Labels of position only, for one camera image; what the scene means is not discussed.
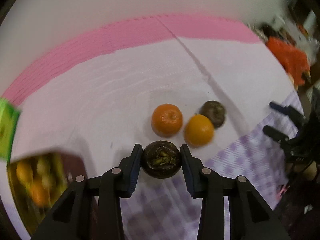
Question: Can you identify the dark brown mangosteen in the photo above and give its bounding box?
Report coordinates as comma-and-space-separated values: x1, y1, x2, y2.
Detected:
140, 140, 182, 179

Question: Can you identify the dimpled orange mandarin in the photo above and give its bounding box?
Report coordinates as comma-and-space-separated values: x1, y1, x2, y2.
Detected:
151, 103, 183, 138

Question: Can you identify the purple plaid tablecloth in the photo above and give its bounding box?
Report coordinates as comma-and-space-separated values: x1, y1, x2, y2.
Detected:
0, 36, 304, 240

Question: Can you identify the orange red cloth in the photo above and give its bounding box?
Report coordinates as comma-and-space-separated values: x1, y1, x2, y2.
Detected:
266, 36, 310, 87

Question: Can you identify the red gold toffee tin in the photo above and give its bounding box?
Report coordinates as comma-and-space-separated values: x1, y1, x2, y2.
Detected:
7, 151, 87, 235

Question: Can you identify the dark mangosteen with yellow spot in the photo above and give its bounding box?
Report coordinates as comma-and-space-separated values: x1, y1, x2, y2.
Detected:
199, 100, 226, 128

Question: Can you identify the smooth orange citrus fruit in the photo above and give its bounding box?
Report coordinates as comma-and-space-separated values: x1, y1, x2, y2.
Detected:
184, 114, 215, 147

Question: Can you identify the green tissue pack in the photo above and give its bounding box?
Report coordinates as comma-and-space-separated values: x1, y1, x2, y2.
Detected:
0, 98, 21, 163

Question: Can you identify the pink foam mat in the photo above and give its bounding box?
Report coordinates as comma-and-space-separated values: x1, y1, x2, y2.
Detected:
2, 14, 260, 106

